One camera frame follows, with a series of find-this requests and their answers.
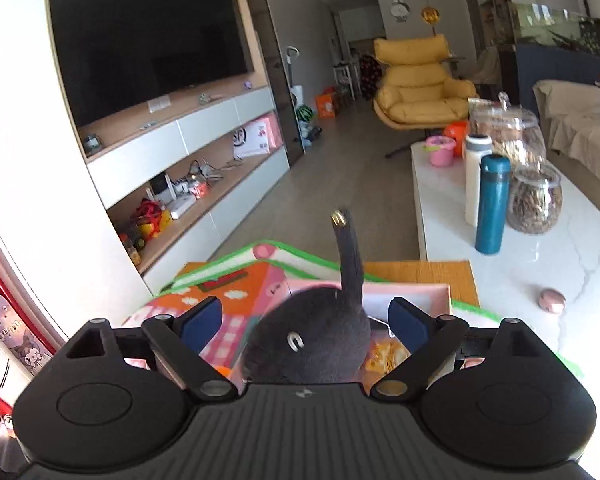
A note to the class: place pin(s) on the orange cardboard box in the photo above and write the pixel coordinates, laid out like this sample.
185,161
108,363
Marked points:
325,105

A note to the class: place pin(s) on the white marble coffee table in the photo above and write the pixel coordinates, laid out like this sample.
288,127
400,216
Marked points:
450,220

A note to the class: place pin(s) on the white thermos bottle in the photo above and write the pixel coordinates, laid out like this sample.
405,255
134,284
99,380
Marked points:
472,185

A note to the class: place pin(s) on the watermelon ball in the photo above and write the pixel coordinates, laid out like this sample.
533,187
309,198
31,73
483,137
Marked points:
304,114

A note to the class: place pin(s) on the yellow leather armchair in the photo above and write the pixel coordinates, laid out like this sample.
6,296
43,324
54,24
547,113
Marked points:
415,95

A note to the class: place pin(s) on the pink toy bucket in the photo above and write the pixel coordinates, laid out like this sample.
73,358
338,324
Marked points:
440,152

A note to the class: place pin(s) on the glass fish tank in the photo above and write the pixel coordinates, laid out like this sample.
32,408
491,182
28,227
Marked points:
555,25

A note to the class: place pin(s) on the black television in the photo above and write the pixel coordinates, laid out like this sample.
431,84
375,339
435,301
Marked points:
145,45

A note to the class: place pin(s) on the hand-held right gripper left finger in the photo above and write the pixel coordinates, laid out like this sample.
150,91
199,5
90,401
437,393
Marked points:
200,321

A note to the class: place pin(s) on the colourful play mat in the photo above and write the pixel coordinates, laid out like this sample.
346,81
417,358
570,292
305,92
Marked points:
230,280

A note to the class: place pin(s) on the pink gift box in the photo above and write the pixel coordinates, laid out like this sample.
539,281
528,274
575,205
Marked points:
410,294

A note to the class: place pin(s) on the white router box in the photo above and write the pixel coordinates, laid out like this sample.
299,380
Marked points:
182,207

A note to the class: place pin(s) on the orange ball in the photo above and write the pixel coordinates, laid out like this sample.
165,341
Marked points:
457,134

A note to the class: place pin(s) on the red bag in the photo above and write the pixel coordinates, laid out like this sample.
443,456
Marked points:
150,215

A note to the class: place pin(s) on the large glass jar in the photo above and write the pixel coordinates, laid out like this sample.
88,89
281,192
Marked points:
520,140

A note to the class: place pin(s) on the white stool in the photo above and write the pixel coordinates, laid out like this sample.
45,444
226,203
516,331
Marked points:
344,77

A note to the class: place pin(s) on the red cartoon printed board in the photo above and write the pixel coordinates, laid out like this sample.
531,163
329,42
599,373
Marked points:
10,330

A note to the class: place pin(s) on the white wooden shelf unit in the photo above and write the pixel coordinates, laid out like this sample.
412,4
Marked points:
135,150

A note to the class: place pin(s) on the white and pink parcel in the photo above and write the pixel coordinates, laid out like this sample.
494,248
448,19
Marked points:
255,137

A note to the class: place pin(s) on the small glass jar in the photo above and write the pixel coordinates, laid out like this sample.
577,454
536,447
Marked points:
535,205

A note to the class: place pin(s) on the pink round case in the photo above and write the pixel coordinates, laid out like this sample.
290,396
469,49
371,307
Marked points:
552,301

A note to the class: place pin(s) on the gold wall ornament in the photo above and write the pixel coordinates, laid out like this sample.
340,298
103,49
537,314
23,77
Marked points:
429,14

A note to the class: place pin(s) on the teal thermos bottle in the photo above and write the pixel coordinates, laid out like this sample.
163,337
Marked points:
492,210

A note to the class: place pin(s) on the dark dotted blanket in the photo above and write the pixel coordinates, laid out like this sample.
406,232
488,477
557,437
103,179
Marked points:
370,75

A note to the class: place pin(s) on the black plush toy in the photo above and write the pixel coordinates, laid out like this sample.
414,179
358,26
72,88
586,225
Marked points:
320,330

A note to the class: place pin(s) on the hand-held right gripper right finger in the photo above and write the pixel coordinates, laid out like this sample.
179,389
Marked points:
407,321

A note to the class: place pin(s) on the beige sofa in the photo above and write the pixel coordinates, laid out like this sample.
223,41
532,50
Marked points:
580,130

